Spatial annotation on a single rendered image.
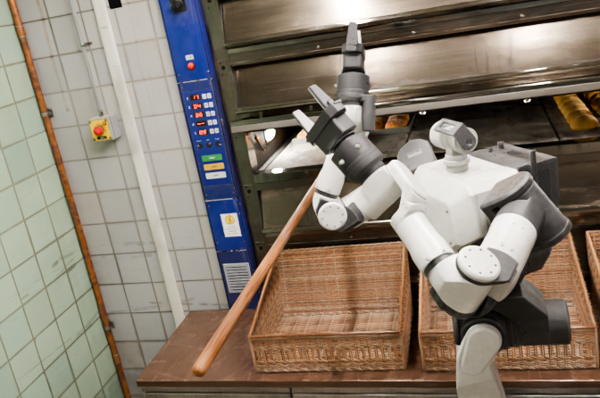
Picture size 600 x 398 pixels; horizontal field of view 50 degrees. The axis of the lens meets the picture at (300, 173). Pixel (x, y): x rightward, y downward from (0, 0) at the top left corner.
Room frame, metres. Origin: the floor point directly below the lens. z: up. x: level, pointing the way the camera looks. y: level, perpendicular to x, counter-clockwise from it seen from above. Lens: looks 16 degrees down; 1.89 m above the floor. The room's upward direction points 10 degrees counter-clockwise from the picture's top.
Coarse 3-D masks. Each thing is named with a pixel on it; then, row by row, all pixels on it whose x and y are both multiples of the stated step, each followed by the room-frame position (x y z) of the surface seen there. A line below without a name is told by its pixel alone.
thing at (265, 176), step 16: (528, 144) 2.27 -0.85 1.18; (544, 144) 2.24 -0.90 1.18; (560, 144) 2.20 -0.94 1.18; (576, 144) 2.18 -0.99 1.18; (592, 144) 2.16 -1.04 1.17; (384, 160) 2.41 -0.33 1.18; (256, 176) 2.54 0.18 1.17; (272, 176) 2.52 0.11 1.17; (288, 176) 2.50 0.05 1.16; (304, 176) 2.48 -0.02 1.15
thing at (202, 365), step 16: (304, 208) 1.97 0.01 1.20; (288, 224) 1.83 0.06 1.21; (272, 256) 1.62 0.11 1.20; (256, 272) 1.52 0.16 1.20; (256, 288) 1.46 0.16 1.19; (240, 304) 1.37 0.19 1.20; (224, 320) 1.30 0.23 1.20; (224, 336) 1.25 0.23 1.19; (208, 352) 1.18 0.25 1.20; (192, 368) 1.15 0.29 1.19; (208, 368) 1.15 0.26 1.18
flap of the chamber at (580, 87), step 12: (588, 84) 2.03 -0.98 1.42; (480, 96) 2.13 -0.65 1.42; (492, 96) 2.12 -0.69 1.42; (504, 96) 2.11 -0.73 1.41; (516, 96) 2.10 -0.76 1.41; (528, 96) 2.08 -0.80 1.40; (384, 108) 2.23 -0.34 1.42; (396, 108) 2.22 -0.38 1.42; (408, 108) 2.20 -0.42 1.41; (420, 108) 2.19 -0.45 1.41; (432, 108) 2.18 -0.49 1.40; (288, 120) 2.34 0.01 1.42; (312, 120) 2.31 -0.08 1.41
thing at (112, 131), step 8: (88, 120) 2.67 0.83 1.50; (96, 120) 2.65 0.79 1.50; (104, 120) 2.64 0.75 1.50; (112, 120) 2.67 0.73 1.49; (104, 128) 2.64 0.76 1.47; (112, 128) 2.65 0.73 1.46; (96, 136) 2.66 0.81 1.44; (104, 136) 2.65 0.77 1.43; (112, 136) 2.64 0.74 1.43; (120, 136) 2.69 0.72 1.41
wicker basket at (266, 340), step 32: (288, 256) 2.47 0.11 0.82; (320, 256) 2.43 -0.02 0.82; (352, 256) 2.39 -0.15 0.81; (384, 256) 2.35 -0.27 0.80; (288, 288) 2.44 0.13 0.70; (320, 288) 2.40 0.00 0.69; (352, 288) 2.36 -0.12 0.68; (384, 288) 2.32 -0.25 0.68; (256, 320) 2.12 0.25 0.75; (288, 320) 2.37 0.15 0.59; (320, 320) 2.32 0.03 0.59; (352, 320) 2.27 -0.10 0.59; (384, 320) 2.23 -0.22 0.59; (256, 352) 2.07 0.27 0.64; (288, 352) 2.12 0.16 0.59; (320, 352) 1.98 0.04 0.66; (352, 352) 1.95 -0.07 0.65; (384, 352) 1.92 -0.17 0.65
